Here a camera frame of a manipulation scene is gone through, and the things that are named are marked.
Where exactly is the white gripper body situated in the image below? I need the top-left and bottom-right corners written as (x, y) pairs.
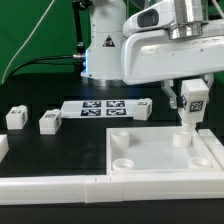
top-left (121, 19), bottom-right (224, 85)

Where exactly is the white front fence rail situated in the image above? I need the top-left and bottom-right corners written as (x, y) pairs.
top-left (0, 172), bottom-right (224, 205)

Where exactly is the white cable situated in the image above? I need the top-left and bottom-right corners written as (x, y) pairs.
top-left (1, 0), bottom-right (57, 85)

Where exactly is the black cable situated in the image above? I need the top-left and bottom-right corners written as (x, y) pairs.
top-left (4, 54), bottom-right (87, 81)

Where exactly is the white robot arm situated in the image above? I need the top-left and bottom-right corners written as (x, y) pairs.
top-left (81, 0), bottom-right (224, 105)

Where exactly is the white square tabletop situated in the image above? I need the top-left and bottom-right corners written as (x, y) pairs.
top-left (106, 126), bottom-right (224, 175)

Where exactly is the white marker base plate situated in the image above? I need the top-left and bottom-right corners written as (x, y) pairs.
top-left (61, 99), bottom-right (137, 119)

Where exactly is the white left fence piece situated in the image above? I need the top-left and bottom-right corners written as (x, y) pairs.
top-left (0, 135), bottom-right (9, 163)

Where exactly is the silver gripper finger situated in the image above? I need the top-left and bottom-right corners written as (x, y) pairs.
top-left (161, 80), bottom-right (177, 109)
top-left (202, 73), bottom-right (214, 88)

